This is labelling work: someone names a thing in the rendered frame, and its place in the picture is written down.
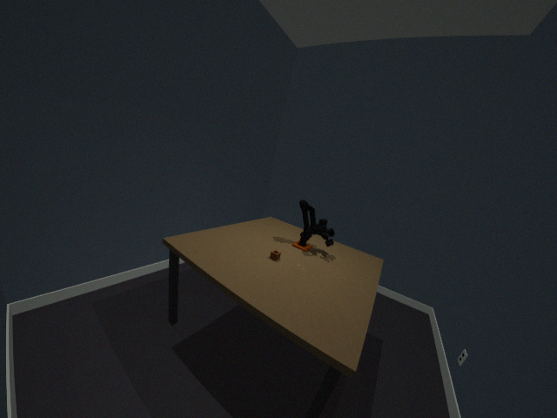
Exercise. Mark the brown block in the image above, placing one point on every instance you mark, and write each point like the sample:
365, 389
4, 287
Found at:
275, 255

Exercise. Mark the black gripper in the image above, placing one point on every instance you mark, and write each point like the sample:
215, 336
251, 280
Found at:
324, 235

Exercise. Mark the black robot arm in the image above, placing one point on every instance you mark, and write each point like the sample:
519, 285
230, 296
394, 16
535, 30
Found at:
314, 228

